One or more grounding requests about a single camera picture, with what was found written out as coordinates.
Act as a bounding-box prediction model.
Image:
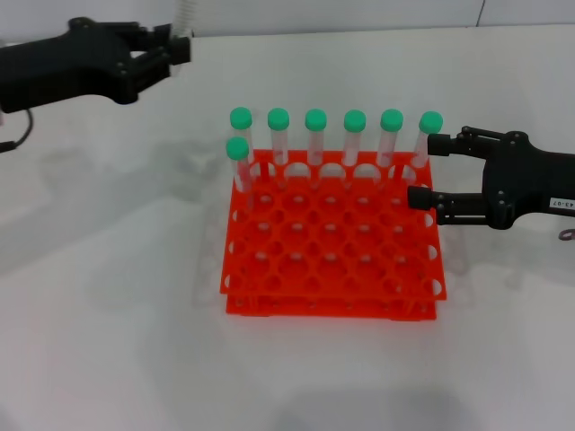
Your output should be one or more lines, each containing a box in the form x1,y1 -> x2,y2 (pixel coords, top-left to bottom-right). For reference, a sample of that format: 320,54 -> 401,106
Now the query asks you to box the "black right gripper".
407,127 -> 575,231

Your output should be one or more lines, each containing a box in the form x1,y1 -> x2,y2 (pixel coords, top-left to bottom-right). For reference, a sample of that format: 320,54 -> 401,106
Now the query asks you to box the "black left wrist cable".
0,109 -> 36,154

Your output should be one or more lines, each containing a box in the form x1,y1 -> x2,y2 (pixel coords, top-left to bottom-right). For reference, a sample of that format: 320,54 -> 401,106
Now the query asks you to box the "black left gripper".
0,17 -> 193,114

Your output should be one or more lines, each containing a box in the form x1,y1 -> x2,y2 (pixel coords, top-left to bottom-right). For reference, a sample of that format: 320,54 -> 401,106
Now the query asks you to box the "orange test tube rack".
219,149 -> 449,322

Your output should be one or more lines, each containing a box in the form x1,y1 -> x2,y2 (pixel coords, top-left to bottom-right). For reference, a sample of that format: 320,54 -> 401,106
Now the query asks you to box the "green-capped clear test tube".
228,106 -> 256,168
172,0 -> 198,40
267,108 -> 291,188
342,109 -> 367,183
410,110 -> 445,180
226,136 -> 256,212
376,109 -> 404,180
304,109 -> 328,185

